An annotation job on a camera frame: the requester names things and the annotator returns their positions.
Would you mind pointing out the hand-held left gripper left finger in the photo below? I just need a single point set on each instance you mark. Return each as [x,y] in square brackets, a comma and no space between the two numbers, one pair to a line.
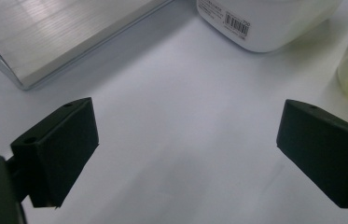
[59,149]

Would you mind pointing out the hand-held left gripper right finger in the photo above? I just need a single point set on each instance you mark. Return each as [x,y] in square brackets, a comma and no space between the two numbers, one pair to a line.
[327,152]

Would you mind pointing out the white lidded container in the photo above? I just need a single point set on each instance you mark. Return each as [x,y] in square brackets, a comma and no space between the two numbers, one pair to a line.
[274,21]

